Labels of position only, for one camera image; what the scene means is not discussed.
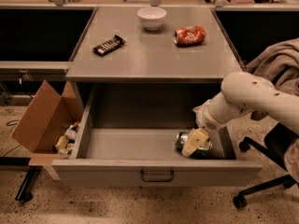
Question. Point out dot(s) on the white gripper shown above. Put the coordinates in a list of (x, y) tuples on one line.
[(206, 121)]

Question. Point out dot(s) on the green crushed soda can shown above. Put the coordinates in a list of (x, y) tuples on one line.
[(202, 152)]

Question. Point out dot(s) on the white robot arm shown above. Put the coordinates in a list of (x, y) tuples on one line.
[(242, 93)]

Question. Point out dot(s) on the grey open top drawer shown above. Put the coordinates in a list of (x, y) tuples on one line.
[(128, 128)]

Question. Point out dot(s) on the orange crushed soda can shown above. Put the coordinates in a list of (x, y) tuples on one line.
[(189, 35)]

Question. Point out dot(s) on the black office chair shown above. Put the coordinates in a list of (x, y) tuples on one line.
[(276, 143)]

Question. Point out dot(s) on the grey cabinet counter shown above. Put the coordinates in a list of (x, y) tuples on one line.
[(152, 56)]

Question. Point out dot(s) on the white ceramic bowl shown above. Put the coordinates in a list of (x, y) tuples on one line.
[(151, 18)]

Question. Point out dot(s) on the black snack bar wrapper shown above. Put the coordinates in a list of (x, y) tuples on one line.
[(109, 46)]

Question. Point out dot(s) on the trash items in box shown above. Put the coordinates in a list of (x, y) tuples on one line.
[(66, 142)]

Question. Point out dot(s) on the brown cardboard box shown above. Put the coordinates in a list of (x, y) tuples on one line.
[(46, 119)]

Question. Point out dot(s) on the black metal floor stand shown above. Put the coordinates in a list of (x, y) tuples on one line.
[(29, 175)]

